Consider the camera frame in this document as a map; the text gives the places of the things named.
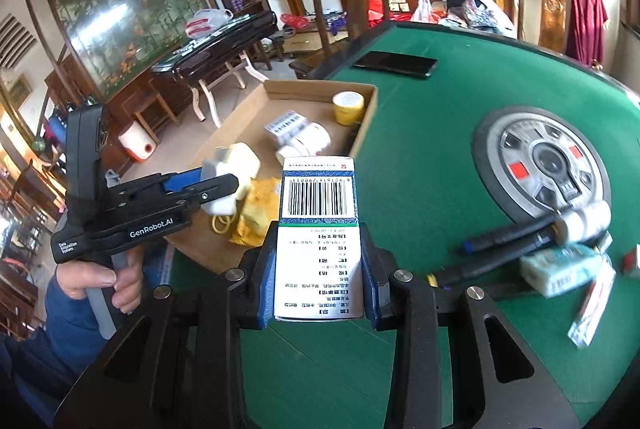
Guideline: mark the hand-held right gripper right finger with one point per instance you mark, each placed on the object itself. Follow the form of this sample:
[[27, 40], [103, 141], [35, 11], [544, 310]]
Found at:
[[371, 289]]

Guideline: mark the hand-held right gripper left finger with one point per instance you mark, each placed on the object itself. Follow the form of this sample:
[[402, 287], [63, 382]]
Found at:
[[265, 279]]

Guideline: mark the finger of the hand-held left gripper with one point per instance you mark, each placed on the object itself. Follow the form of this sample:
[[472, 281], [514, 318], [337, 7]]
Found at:
[[182, 179], [215, 189]]

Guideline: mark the white power adapter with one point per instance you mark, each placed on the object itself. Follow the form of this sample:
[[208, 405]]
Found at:
[[240, 161]]

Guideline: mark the blue white medicine box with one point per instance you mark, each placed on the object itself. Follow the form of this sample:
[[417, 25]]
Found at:
[[315, 259]]

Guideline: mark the brown cardboard box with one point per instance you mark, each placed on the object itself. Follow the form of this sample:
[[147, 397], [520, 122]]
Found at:
[[250, 119]]

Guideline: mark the white pill bottle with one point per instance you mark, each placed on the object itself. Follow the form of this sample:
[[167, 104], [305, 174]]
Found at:
[[585, 221]]

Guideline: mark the person's left forearm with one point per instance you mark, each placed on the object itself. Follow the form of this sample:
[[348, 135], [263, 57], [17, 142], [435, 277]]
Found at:
[[60, 349]]

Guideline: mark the person's left hand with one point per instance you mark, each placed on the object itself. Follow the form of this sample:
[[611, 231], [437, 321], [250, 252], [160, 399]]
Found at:
[[82, 279]]

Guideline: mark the yellow rubber bands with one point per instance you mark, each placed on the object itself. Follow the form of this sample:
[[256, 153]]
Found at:
[[220, 225]]

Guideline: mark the yellow plastic bag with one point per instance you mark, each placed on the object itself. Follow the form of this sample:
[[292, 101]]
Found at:
[[260, 209]]

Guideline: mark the white orange appliance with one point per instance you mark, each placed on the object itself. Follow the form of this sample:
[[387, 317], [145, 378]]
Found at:
[[136, 141]]

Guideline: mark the wooden stool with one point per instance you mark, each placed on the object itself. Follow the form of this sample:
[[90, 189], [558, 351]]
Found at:
[[150, 109]]

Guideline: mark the white barcode box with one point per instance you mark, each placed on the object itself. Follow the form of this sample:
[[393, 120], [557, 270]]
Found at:
[[285, 125]]

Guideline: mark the black pen yellow tip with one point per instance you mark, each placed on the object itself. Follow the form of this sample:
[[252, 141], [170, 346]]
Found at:
[[490, 261]]

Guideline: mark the black console table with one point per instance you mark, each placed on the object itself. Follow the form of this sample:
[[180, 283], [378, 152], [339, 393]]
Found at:
[[215, 44]]

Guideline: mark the black pen blue tip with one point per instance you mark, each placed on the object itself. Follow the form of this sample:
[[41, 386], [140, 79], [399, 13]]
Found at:
[[510, 231]]

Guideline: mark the yellow jar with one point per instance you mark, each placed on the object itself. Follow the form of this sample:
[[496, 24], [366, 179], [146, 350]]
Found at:
[[348, 106]]

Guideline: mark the white red printed plastic bag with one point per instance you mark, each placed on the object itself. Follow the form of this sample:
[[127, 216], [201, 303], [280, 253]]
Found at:
[[207, 23]]

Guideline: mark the flat cardboard carton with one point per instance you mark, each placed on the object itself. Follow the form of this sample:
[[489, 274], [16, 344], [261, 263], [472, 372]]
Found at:
[[302, 43]]

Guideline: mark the light blue tissue pack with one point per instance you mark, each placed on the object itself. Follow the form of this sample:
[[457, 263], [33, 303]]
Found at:
[[560, 269]]

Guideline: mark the round table control panel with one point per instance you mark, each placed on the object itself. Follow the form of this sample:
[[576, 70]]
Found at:
[[545, 159]]

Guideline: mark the black smartphone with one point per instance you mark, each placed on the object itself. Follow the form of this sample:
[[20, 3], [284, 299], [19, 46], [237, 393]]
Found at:
[[395, 64]]

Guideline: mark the slim white red box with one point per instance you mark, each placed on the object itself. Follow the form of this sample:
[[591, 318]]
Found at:
[[592, 309]]

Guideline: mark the small white plastic bag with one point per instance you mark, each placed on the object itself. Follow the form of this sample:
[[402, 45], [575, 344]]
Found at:
[[422, 9]]

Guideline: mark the patterned cloth bag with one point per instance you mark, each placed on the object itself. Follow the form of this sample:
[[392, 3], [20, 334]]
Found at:
[[475, 9]]

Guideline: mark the carved back wooden chair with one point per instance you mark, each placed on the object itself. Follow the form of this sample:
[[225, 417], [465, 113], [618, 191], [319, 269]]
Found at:
[[552, 9]]

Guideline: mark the dark red cloth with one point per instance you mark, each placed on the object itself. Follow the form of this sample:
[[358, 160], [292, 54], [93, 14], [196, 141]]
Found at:
[[587, 19]]

